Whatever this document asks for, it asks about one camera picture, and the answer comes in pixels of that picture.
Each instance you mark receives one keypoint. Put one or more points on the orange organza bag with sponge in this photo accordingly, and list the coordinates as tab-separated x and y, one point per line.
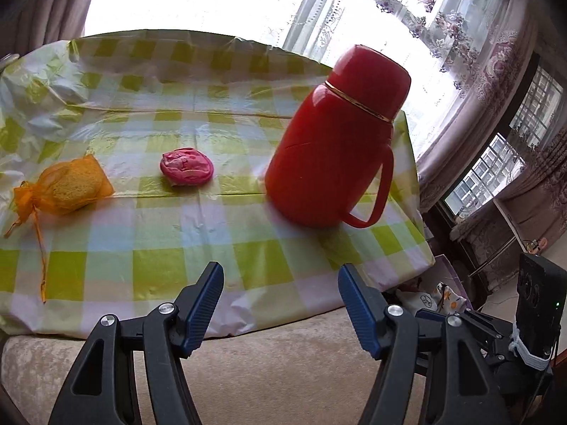
60	189

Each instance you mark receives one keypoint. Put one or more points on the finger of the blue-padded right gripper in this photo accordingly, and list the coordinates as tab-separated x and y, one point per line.
429	315

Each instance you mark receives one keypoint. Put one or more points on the pink round coin pouch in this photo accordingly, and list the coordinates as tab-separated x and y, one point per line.
186	167

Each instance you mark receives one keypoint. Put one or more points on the grey drawstring pouch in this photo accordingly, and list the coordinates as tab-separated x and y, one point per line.
416	301

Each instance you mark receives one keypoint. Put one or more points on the white purple storage box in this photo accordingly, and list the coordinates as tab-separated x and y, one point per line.
440	271

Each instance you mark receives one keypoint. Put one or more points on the fruit print white pillow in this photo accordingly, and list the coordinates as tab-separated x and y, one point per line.
448	302

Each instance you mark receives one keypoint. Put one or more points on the yellow checkered plastic tablecloth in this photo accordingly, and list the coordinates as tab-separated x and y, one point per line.
127	99

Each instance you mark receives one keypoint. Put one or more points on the mauve patterned curtain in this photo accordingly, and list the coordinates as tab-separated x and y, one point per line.
535	199

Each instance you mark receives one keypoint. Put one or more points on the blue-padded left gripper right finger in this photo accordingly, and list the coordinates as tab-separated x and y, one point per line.
460	388

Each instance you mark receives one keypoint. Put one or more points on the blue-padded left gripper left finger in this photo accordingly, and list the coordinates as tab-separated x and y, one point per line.
100	386

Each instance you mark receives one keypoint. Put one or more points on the beige upholstered stool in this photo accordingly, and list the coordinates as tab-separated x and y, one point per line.
307	372

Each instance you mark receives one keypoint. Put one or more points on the red thermos flask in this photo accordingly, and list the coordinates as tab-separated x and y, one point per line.
334	163

